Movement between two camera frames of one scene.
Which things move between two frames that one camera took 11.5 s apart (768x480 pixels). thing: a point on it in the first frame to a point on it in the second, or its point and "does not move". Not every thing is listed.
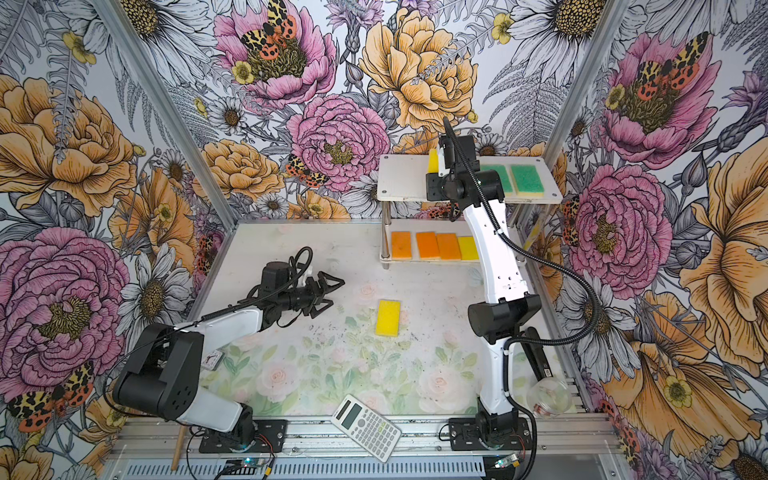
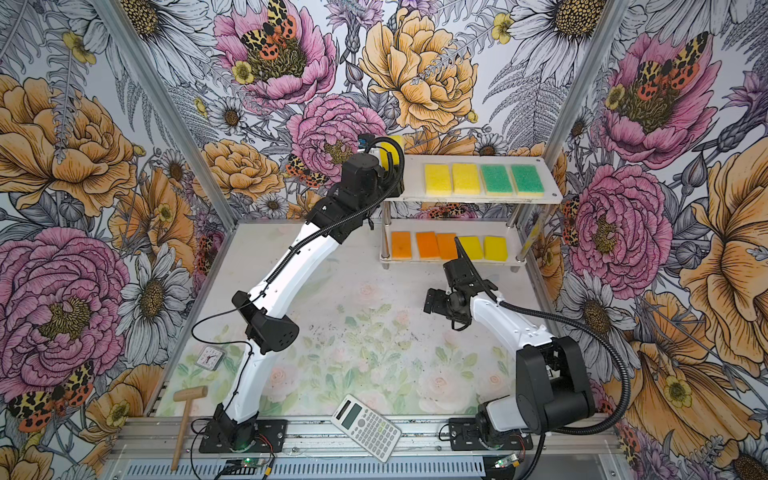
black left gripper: (316, 294) to (392, 179)
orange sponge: (428, 246) does not move
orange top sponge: (449, 246) does not move
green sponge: (502, 173) does not move
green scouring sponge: (527, 181) does not move
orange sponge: (401, 248) does not move
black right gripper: (433, 193) to (434, 303)
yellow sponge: (388, 320) to (387, 147)
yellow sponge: (468, 248) does not move
